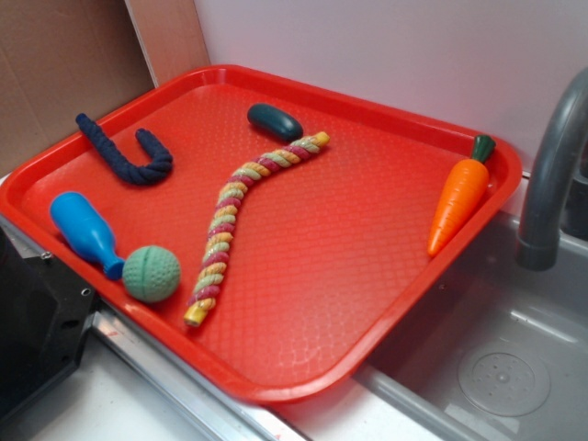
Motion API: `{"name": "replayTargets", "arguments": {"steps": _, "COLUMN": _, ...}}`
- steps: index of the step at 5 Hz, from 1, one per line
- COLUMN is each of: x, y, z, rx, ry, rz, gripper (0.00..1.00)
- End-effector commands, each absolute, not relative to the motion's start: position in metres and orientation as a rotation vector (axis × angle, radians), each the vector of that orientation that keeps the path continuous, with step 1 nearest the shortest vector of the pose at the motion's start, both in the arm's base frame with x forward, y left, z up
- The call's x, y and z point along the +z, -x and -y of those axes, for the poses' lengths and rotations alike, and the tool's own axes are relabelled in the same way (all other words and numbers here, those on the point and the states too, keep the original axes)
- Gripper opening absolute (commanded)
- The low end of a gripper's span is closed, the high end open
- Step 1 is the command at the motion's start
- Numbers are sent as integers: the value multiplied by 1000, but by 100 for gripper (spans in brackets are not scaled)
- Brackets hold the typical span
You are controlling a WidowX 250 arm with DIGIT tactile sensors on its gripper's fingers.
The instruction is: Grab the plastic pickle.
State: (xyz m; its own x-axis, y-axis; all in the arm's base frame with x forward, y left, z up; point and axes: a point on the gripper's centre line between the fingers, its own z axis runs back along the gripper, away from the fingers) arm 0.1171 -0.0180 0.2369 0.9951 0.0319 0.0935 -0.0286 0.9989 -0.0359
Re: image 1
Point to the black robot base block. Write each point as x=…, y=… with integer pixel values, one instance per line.
x=46, y=311

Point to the dark green plastic pickle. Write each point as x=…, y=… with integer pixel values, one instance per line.
x=274, y=121

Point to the red plastic tray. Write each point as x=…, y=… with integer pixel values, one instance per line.
x=326, y=256

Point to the green dimpled rubber ball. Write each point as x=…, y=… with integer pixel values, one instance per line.
x=151, y=274

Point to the orange plastic carrot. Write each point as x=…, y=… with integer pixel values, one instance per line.
x=461, y=194

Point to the blue plastic bottle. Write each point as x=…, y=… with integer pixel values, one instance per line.
x=87, y=232

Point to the grey plastic toy sink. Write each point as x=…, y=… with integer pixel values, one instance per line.
x=491, y=352

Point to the grey toy faucet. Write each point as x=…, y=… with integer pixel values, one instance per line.
x=556, y=195

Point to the brown cardboard panel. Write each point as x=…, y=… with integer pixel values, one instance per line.
x=59, y=58

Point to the multicolour twisted rope toy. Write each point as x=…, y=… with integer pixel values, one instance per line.
x=216, y=256

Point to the navy blue rope toy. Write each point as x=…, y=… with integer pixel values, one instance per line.
x=157, y=170

